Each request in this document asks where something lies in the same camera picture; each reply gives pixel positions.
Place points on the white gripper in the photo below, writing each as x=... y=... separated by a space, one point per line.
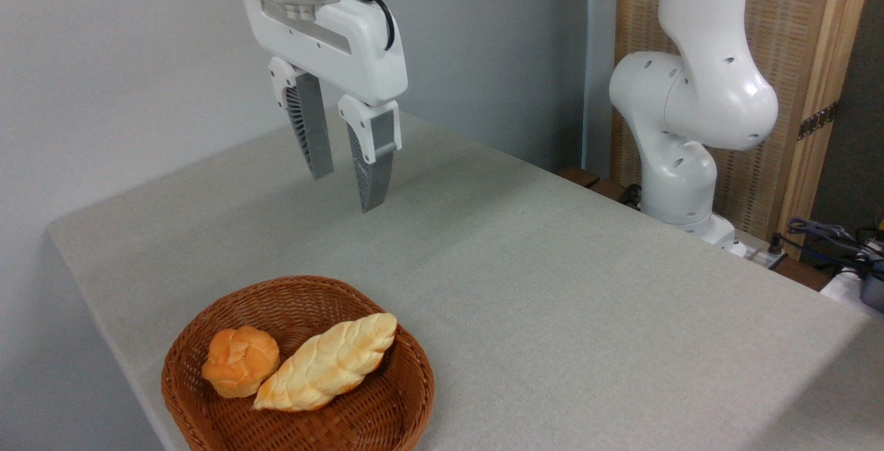
x=352 y=50

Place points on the round bread bun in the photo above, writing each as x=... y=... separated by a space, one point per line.
x=238 y=361

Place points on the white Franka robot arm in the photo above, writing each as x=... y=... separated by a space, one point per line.
x=697 y=92

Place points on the long braided bread loaf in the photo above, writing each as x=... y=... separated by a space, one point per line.
x=328 y=365

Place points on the brown woven wicker basket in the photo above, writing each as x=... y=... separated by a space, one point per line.
x=387 y=396

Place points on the brown wooden ledge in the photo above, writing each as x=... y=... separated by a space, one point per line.
x=587 y=180

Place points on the grey tablecloth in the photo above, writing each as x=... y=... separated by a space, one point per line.
x=552 y=299

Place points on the wooden woven folding screen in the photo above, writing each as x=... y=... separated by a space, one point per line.
x=801 y=30

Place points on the metal screen hinge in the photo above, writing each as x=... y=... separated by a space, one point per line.
x=818 y=119

